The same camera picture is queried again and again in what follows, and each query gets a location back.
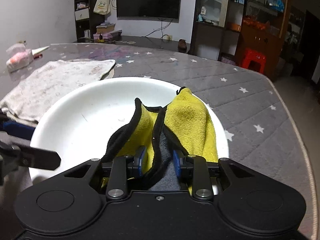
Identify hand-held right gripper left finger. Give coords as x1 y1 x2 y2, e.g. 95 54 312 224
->
64 145 148 200

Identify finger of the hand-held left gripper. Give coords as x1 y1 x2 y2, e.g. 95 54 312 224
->
2 120 35 142
0 140 62 171

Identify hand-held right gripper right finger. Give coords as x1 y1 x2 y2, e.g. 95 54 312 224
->
172 149 253 202

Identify yellow grey microfiber cloth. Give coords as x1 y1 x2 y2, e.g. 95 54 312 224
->
100 86 219 198

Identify white bowl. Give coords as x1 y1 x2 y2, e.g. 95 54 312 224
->
29 77 230 195

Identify white patterned towel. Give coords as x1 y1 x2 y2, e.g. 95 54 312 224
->
0 59 116 128

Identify clear plastic bag pink contents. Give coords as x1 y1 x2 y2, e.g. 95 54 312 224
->
5 42 34 73

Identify white tube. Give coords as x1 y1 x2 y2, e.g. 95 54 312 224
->
31 45 50 55

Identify grey star quilted tablecloth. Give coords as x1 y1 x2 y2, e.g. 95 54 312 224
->
0 42 318 240

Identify round beige placemat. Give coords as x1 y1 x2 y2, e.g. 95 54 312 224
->
99 66 115 81

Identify purple patterned box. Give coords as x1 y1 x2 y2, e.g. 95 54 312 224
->
220 52 237 65

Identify dark television stand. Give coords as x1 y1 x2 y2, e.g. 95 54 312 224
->
72 35 192 53

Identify pink box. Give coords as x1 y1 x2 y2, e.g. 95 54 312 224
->
93 31 123 42

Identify glass display cabinet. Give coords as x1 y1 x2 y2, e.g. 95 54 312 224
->
191 0 247 55

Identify dark open shelf unit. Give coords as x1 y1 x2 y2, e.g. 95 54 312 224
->
74 0 100 43

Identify red plastic stool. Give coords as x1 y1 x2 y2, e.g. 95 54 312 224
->
240 47 267 74

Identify brown cardboard box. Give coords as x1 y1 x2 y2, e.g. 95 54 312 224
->
96 23 116 33

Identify brown wooden cabinet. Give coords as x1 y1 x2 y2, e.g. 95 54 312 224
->
235 0 293 75

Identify black flat television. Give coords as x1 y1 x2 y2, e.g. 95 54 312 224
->
116 0 182 20

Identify orange bag of fruit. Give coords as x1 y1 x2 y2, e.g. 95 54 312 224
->
242 16 270 30

